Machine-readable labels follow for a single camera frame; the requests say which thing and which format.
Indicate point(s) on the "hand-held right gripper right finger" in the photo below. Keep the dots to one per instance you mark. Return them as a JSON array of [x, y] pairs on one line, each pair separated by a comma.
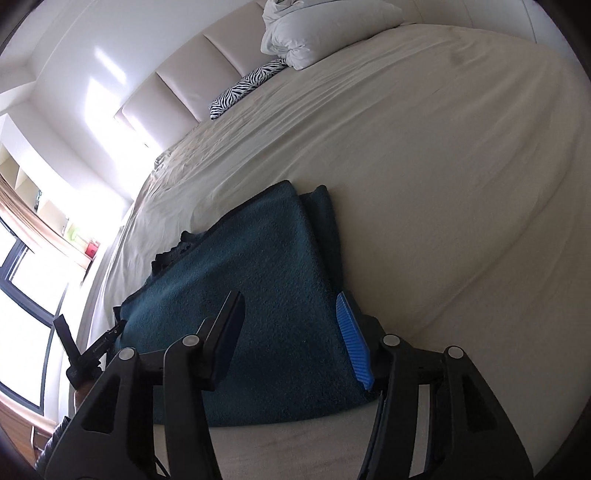
[[353, 341]]

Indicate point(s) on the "white bundled duvet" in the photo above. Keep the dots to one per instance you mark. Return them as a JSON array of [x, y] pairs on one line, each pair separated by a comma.
[[323, 27]]

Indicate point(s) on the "person's left forearm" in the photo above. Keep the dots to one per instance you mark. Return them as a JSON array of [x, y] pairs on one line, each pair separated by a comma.
[[53, 443]]

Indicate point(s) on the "cream padded headboard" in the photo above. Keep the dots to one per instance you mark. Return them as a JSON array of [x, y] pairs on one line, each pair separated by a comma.
[[180, 87]]

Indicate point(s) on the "bed with beige sheet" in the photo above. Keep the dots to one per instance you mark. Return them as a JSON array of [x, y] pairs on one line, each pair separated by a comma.
[[438, 184]]

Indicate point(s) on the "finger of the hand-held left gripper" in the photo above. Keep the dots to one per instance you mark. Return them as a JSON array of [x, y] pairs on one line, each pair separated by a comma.
[[67, 337]]

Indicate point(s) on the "red box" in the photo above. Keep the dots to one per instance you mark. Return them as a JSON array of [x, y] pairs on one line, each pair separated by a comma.
[[92, 248]]

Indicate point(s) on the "zebra print pillow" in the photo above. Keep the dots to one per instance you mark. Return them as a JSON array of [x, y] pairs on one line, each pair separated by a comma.
[[244, 87]]

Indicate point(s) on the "wooden ledge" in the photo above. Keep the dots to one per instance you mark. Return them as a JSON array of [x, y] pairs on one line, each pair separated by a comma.
[[18, 408]]

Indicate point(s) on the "white open shelf unit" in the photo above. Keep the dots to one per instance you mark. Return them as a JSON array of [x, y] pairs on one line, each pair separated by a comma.
[[27, 180]]

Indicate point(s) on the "dark teal knit sweater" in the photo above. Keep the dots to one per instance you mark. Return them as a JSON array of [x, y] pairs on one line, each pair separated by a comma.
[[268, 277]]

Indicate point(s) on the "green lidded container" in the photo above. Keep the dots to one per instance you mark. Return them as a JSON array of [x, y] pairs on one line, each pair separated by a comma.
[[72, 232]]

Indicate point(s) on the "black framed window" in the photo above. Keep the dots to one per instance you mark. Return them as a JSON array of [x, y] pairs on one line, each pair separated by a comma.
[[23, 295]]

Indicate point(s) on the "beige curtain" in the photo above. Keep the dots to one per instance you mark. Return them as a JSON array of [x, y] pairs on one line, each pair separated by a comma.
[[41, 221]]

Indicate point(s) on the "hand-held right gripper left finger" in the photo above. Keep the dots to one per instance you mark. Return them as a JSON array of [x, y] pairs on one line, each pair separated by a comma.
[[226, 332]]

